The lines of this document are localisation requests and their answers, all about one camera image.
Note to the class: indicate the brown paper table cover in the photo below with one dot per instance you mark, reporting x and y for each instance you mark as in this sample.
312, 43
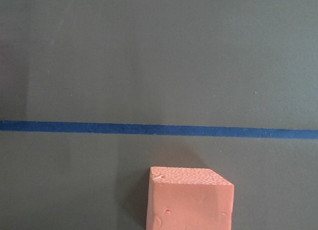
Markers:
231, 63

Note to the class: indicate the orange foam cube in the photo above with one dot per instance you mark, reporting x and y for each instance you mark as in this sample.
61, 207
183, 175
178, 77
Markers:
182, 198

